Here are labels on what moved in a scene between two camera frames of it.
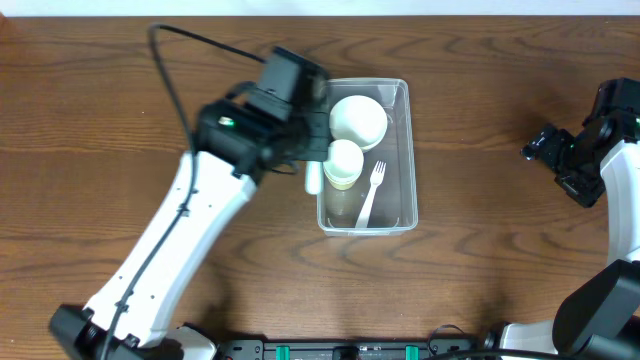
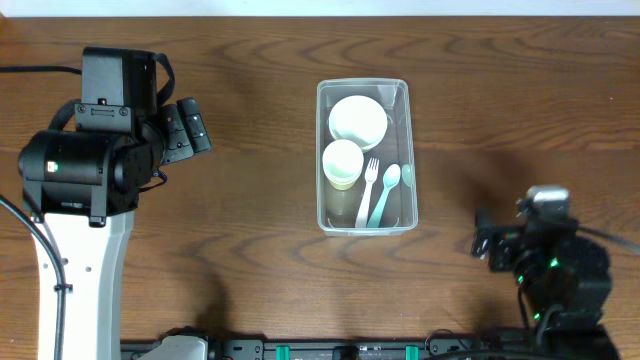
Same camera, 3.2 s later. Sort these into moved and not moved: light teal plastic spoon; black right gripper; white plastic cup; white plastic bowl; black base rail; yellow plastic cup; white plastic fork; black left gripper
Moved: black right gripper; light teal plastic spoon; black left gripper; white plastic fork
Not moved: yellow plastic cup; black base rail; white plastic bowl; white plastic cup
